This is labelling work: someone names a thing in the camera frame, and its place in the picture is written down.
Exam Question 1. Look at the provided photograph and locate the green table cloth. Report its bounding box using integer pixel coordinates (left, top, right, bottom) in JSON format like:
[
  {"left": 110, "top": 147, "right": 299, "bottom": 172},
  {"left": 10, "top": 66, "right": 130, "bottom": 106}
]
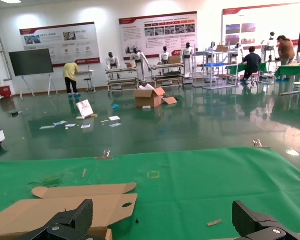
[{"left": 0, "top": 146, "right": 300, "bottom": 240}]

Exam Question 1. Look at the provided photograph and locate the black display on white stand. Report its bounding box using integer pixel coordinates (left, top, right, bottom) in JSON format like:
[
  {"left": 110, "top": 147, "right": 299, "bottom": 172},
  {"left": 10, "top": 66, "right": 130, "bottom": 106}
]
[{"left": 8, "top": 48, "right": 59, "bottom": 100}]

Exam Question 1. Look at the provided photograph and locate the red storage box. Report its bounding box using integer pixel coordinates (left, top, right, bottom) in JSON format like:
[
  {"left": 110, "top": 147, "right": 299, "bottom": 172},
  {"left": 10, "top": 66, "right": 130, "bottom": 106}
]
[{"left": 0, "top": 85, "right": 13, "bottom": 100}]

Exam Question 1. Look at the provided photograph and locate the white humanoid robot black head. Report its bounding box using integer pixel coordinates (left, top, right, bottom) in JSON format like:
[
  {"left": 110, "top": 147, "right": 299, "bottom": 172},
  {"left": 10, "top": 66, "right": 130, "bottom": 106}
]
[
  {"left": 129, "top": 47, "right": 152, "bottom": 82},
  {"left": 231, "top": 42, "right": 245, "bottom": 63},
  {"left": 181, "top": 42, "right": 195, "bottom": 78},
  {"left": 158, "top": 46, "right": 172, "bottom": 66},
  {"left": 105, "top": 51, "right": 121, "bottom": 73},
  {"left": 207, "top": 41, "right": 218, "bottom": 65},
  {"left": 261, "top": 31, "right": 278, "bottom": 62}
]

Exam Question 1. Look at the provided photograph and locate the small white desk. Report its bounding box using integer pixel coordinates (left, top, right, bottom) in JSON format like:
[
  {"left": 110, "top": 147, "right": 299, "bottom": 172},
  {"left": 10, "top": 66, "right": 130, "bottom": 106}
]
[{"left": 76, "top": 69, "right": 98, "bottom": 94}]

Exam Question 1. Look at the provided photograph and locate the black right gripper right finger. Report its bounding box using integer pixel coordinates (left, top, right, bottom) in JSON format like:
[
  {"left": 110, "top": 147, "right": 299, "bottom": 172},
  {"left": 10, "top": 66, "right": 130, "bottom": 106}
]
[{"left": 231, "top": 199, "right": 300, "bottom": 240}]

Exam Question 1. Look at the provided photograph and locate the seated person in dark shirt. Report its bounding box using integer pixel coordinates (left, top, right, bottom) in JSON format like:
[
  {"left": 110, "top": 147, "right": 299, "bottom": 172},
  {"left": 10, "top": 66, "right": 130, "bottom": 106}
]
[{"left": 240, "top": 46, "right": 263, "bottom": 85}]

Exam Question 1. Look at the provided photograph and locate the person in yellow top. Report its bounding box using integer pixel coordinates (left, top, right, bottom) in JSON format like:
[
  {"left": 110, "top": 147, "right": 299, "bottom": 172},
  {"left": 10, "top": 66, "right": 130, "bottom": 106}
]
[{"left": 62, "top": 62, "right": 81, "bottom": 100}]

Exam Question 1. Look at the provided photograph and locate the standing person in brown shirt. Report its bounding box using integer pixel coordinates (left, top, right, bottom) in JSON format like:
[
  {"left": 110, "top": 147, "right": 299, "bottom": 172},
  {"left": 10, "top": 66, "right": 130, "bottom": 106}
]
[{"left": 276, "top": 35, "right": 296, "bottom": 82}]

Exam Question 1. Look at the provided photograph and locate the flat cardboard piece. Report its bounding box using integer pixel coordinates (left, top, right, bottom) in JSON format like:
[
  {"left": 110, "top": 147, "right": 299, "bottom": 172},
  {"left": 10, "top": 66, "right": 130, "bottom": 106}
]
[{"left": 162, "top": 96, "right": 178, "bottom": 106}]

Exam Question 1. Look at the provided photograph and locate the silver binder clip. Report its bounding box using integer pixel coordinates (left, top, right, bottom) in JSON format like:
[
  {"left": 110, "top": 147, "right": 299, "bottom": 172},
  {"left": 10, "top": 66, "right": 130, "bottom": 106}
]
[
  {"left": 251, "top": 139, "right": 272, "bottom": 150},
  {"left": 94, "top": 149, "right": 115, "bottom": 161}
]

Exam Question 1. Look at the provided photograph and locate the black round stool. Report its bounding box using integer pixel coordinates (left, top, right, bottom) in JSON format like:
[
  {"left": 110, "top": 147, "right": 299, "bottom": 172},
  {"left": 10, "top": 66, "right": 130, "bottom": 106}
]
[{"left": 83, "top": 77, "right": 95, "bottom": 93}]

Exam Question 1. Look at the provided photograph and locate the grey metal workbench trolley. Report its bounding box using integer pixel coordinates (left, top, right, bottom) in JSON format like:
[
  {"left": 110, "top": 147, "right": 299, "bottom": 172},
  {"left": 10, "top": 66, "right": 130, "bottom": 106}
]
[
  {"left": 105, "top": 66, "right": 141, "bottom": 97},
  {"left": 151, "top": 63, "right": 185, "bottom": 88}
]

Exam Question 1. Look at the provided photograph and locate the cardboard box with round hole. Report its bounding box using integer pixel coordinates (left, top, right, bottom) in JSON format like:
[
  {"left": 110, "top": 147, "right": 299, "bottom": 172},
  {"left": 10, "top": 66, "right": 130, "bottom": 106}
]
[{"left": 0, "top": 181, "right": 139, "bottom": 240}]

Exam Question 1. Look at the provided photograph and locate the red white wall info board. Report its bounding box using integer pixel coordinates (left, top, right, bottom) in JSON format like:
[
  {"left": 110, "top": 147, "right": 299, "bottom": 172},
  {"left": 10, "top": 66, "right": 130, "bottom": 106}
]
[
  {"left": 221, "top": 1, "right": 300, "bottom": 47},
  {"left": 118, "top": 11, "right": 199, "bottom": 61},
  {"left": 19, "top": 21, "right": 101, "bottom": 68}
]

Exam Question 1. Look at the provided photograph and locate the white metal frame rack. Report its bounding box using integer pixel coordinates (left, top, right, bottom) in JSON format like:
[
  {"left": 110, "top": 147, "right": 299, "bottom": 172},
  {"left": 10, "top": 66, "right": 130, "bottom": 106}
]
[{"left": 192, "top": 41, "right": 241, "bottom": 90}]

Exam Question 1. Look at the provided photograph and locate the green covered table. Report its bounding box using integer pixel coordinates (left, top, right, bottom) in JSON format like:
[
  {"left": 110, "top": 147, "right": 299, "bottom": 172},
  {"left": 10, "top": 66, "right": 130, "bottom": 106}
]
[
  {"left": 274, "top": 64, "right": 300, "bottom": 96},
  {"left": 224, "top": 62, "right": 268, "bottom": 76}
]

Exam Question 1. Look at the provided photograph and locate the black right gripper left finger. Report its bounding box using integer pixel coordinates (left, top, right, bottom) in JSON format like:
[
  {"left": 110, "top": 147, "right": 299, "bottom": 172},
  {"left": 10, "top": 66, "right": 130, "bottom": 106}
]
[{"left": 13, "top": 198, "right": 101, "bottom": 240}]

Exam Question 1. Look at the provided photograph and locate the large open cardboard carton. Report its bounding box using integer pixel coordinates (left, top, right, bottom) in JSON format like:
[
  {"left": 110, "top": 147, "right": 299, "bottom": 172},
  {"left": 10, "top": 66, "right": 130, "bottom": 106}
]
[{"left": 133, "top": 83, "right": 166, "bottom": 108}]

